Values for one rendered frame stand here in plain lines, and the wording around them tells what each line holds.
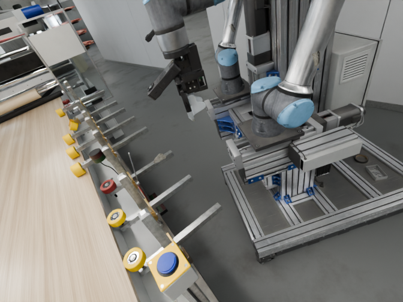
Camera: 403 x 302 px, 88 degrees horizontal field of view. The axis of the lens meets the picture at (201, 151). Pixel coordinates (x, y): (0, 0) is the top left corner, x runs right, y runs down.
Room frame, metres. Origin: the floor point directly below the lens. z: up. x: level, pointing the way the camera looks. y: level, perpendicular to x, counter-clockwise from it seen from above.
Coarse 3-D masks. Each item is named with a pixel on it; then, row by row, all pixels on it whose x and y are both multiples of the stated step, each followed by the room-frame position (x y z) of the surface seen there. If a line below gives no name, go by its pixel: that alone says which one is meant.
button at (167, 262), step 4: (168, 252) 0.22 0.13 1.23; (160, 256) 0.22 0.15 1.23; (164, 256) 0.22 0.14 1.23; (168, 256) 0.21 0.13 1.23; (172, 256) 0.21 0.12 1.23; (160, 260) 0.21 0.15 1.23; (164, 260) 0.21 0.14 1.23; (168, 260) 0.21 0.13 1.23; (172, 260) 0.20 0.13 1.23; (176, 260) 0.21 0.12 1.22; (160, 264) 0.20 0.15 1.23; (164, 264) 0.20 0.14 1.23; (168, 264) 0.20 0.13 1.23; (172, 264) 0.20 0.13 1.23; (160, 268) 0.20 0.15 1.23; (164, 268) 0.19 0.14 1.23; (168, 268) 0.19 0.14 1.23; (172, 268) 0.19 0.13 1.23; (160, 272) 0.19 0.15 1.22; (164, 272) 0.19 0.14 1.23; (168, 272) 0.19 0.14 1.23
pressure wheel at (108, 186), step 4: (108, 180) 0.92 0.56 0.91; (112, 180) 0.91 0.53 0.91; (104, 184) 0.91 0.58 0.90; (108, 184) 0.89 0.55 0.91; (112, 184) 0.88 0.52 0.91; (100, 188) 0.88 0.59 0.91; (104, 188) 0.87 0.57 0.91; (108, 188) 0.86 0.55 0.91; (112, 188) 0.87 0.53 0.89; (104, 192) 0.86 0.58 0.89; (108, 192) 0.85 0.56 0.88; (116, 196) 0.89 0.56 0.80
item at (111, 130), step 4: (132, 116) 1.52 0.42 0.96; (124, 120) 1.49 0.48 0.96; (128, 120) 1.47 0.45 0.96; (132, 120) 1.48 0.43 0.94; (120, 124) 1.45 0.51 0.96; (124, 124) 1.46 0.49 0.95; (128, 124) 1.47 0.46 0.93; (112, 128) 1.43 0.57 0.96; (116, 128) 1.43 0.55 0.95; (120, 128) 1.44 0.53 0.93; (104, 132) 1.40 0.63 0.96; (108, 132) 1.40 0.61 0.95; (112, 132) 1.41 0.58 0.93; (104, 136) 1.39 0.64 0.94; (88, 140) 1.37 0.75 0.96; (92, 140) 1.36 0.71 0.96; (96, 140) 1.36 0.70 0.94; (80, 144) 1.35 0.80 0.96; (84, 144) 1.33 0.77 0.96; (88, 144) 1.34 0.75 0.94; (76, 148) 1.31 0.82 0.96; (80, 148) 1.32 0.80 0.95; (84, 148) 1.32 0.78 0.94
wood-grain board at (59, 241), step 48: (0, 144) 2.01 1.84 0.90; (48, 144) 1.65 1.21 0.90; (0, 192) 1.18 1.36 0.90; (48, 192) 1.01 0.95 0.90; (96, 192) 0.86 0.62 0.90; (0, 240) 0.75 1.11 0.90; (48, 240) 0.65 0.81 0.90; (96, 240) 0.56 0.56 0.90; (0, 288) 0.49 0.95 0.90; (48, 288) 0.42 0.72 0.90; (96, 288) 0.36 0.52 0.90
